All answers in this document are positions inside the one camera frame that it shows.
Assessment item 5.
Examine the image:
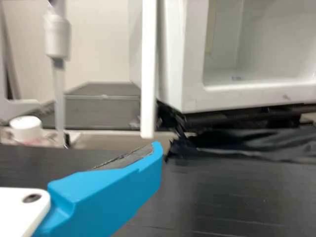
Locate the pipette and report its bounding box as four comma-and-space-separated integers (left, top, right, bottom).
43, 0, 73, 149

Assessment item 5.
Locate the white-capped bottle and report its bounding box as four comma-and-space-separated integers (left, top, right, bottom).
9, 115, 44, 146

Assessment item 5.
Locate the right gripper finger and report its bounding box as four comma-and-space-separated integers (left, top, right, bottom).
33, 141, 164, 237

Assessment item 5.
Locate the long black platform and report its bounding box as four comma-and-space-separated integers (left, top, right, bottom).
0, 144, 316, 237

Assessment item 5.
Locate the white incubator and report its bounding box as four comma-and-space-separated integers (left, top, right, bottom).
129, 0, 316, 115

